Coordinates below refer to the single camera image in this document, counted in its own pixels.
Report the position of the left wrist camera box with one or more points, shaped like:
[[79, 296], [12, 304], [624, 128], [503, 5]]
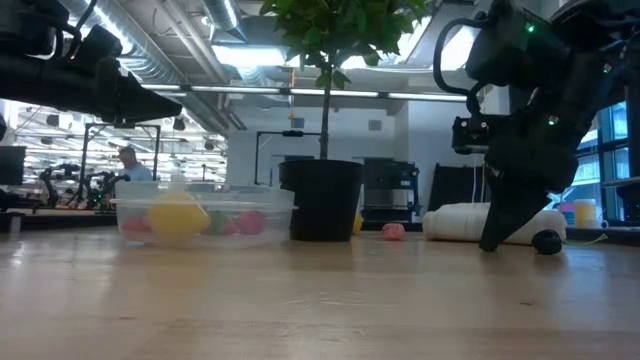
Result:
[[100, 42]]

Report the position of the yellow cup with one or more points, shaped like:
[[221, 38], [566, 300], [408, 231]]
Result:
[[585, 212]]

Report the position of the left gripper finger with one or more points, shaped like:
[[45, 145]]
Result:
[[147, 97], [145, 113]]

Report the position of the dark cherry with stem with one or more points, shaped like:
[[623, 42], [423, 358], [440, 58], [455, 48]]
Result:
[[546, 242]]

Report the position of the pink toy raspberry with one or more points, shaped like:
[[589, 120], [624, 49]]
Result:
[[393, 232], [135, 226]]

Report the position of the black ceiling spotlight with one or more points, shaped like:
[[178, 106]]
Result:
[[179, 123]]

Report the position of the grey wall vent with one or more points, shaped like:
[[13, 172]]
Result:
[[375, 125], [297, 123]]

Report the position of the green potted plant black pot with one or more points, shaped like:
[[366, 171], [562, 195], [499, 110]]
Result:
[[322, 200]]

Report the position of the smooth round silver duct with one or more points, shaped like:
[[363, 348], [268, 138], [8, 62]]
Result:
[[222, 15]]

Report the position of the ribbed silver ventilation duct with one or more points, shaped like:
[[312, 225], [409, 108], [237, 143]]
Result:
[[145, 65]]

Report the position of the clear plastic tupperware container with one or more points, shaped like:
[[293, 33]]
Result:
[[280, 220]]

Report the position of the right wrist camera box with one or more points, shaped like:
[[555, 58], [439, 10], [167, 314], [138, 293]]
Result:
[[471, 135]]

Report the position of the long ceiling light bar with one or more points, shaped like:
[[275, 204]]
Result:
[[250, 90]]

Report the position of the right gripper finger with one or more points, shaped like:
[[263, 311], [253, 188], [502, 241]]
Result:
[[510, 215]]

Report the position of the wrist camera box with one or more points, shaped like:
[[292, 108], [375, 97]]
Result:
[[471, 135], [100, 42]]

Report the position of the black metal gantry frame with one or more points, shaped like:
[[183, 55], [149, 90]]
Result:
[[292, 133], [122, 125]]

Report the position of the black machine cabinet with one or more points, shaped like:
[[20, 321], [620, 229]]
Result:
[[390, 185]]

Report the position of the black monitor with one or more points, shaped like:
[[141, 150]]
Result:
[[11, 165]]

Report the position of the small red berry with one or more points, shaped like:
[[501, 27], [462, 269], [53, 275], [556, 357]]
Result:
[[251, 223]]

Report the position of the black leaning panel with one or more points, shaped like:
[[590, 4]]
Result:
[[457, 187]]

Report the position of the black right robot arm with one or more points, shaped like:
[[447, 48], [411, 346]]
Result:
[[590, 50]]

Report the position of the pink blue box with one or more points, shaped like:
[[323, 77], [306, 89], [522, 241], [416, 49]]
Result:
[[567, 214]]

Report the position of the black background robot arm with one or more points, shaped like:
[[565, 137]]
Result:
[[107, 187], [60, 182]]

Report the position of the yellow toy lemon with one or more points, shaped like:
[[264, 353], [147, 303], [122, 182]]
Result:
[[177, 220], [358, 224]]

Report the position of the folded checked white cloth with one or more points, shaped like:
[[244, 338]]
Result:
[[450, 222]]

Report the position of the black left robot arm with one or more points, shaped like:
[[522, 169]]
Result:
[[25, 80]]

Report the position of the person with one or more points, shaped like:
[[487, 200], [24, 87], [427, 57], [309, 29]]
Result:
[[132, 162]]

